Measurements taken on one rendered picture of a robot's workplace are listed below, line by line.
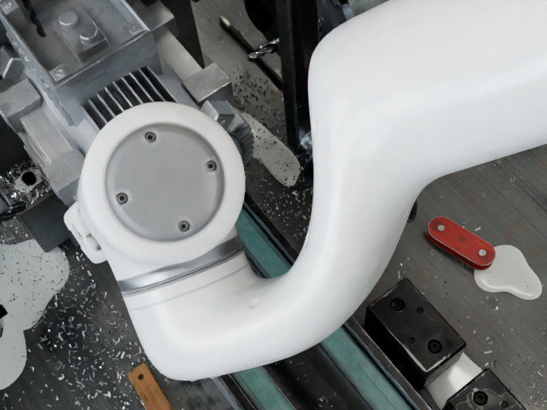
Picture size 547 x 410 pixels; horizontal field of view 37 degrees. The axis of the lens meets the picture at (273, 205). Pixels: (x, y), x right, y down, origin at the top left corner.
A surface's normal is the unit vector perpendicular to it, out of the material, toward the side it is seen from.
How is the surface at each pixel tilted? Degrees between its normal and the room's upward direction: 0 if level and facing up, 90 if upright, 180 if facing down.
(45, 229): 90
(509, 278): 0
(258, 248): 0
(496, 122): 76
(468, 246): 0
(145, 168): 28
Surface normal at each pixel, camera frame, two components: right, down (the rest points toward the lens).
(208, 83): -0.06, -0.45
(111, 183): 0.06, -0.04
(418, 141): -0.22, 0.67
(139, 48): 0.59, 0.70
